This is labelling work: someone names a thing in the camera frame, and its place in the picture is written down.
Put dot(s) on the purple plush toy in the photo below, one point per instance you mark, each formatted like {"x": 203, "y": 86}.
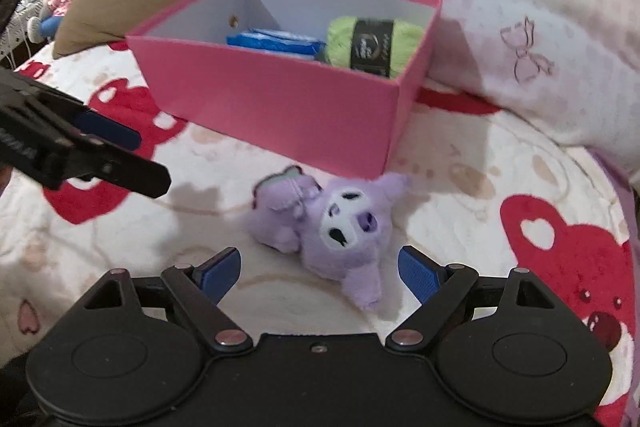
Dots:
{"x": 339, "y": 230}

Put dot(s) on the blue wet wipes pack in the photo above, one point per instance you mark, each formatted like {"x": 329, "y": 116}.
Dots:
{"x": 278, "y": 42}

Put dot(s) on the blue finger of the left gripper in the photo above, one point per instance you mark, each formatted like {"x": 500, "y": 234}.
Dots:
{"x": 109, "y": 130}

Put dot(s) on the pink cardboard box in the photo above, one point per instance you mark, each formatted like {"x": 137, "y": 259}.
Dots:
{"x": 335, "y": 119}

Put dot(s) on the green yarn ball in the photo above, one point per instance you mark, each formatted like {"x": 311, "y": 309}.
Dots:
{"x": 382, "y": 48}

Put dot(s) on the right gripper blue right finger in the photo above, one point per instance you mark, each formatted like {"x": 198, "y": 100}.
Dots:
{"x": 420, "y": 274}

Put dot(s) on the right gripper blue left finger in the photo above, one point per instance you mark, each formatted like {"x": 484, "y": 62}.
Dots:
{"x": 216, "y": 276}

